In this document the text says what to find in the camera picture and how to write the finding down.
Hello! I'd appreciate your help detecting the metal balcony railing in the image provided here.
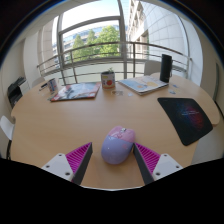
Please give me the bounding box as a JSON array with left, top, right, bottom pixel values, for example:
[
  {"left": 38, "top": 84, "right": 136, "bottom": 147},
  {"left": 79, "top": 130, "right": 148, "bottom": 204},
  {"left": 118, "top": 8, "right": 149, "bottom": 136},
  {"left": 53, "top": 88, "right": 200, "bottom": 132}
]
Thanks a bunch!
[{"left": 36, "top": 41, "right": 193, "bottom": 86}]

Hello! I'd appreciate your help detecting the brown sticker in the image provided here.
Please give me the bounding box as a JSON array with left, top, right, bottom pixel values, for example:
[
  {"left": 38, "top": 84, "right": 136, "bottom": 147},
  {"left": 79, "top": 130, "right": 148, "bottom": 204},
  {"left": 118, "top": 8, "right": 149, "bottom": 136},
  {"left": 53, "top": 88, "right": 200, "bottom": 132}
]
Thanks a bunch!
[{"left": 111, "top": 89, "right": 125, "bottom": 97}]

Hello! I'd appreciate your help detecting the red magazine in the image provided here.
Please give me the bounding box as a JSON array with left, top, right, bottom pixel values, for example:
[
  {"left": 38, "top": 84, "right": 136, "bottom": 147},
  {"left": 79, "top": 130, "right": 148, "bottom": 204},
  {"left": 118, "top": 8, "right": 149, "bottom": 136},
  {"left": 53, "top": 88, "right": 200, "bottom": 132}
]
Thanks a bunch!
[{"left": 50, "top": 81, "right": 102, "bottom": 102}]

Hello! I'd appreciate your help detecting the white chair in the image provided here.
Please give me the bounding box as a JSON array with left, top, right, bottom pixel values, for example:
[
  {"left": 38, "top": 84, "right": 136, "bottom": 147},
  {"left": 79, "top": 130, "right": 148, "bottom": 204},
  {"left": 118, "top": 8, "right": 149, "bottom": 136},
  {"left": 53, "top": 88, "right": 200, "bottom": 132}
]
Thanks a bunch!
[
  {"left": 31, "top": 77, "right": 46, "bottom": 88},
  {"left": 0, "top": 115, "right": 16, "bottom": 160},
  {"left": 143, "top": 59, "right": 163, "bottom": 77}
]

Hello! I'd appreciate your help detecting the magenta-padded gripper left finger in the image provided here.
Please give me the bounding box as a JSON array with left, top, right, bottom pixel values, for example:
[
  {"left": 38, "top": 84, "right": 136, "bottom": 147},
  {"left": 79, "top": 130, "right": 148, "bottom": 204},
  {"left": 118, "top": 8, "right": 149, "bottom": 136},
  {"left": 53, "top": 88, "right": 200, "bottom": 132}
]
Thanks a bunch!
[{"left": 41, "top": 142, "right": 94, "bottom": 186}]

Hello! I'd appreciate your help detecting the black drink bottle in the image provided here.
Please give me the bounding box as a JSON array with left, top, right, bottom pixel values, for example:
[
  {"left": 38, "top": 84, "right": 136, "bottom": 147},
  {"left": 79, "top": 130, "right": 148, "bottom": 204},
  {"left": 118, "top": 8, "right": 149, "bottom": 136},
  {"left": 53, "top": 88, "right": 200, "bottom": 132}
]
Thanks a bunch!
[{"left": 159, "top": 53, "right": 173, "bottom": 84}]

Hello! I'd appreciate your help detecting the black and white printer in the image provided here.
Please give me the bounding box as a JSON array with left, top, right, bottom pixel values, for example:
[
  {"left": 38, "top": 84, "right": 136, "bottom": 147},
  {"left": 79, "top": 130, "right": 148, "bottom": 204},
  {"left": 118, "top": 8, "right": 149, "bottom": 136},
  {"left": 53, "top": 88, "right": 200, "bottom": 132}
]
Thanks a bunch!
[{"left": 7, "top": 76, "right": 30, "bottom": 109}]

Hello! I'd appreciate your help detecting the black printed mouse pad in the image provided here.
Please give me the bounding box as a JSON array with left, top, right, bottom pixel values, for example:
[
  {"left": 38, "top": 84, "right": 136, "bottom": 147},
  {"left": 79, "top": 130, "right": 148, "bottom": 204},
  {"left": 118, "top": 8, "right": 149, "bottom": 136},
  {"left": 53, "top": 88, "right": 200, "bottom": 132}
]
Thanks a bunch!
[{"left": 157, "top": 97, "right": 214, "bottom": 147}]

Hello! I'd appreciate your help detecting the light blue illustrated book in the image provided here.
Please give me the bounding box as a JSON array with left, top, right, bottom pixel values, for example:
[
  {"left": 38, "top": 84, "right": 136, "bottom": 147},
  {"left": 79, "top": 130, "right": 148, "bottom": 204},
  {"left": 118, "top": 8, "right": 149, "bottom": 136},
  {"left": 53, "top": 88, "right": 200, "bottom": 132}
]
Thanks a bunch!
[{"left": 118, "top": 75, "right": 169, "bottom": 96}]

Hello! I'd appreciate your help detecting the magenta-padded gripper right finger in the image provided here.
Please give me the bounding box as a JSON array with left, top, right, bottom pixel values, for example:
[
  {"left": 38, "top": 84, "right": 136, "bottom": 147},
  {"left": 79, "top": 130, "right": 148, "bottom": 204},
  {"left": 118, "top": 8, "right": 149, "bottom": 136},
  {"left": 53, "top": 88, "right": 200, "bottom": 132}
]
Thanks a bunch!
[{"left": 133, "top": 142, "right": 184, "bottom": 185}]

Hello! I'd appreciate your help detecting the white printed mug with plant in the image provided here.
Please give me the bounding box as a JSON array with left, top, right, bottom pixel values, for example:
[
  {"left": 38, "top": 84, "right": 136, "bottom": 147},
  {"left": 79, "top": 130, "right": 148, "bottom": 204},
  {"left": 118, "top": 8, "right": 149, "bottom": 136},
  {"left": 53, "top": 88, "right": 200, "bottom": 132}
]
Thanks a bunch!
[{"left": 100, "top": 68, "right": 116, "bottom": 90}]

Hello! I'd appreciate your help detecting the small blue and white cup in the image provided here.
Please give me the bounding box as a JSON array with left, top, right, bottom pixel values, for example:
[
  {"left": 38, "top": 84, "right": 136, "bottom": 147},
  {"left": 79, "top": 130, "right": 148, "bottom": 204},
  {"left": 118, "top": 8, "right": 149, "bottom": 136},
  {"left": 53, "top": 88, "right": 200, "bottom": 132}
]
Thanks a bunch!
[{"left": 47, "top": 77, "right": 60, "bottom": 94}]

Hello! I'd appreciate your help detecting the pink and lavender computer mouse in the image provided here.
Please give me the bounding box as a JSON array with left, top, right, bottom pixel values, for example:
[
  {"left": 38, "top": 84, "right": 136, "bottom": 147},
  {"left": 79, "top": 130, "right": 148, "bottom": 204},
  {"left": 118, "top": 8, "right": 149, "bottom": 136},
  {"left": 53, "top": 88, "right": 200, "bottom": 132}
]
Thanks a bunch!
[{"left": 100, "top": 125, "right": 137, "bottom": 165}]

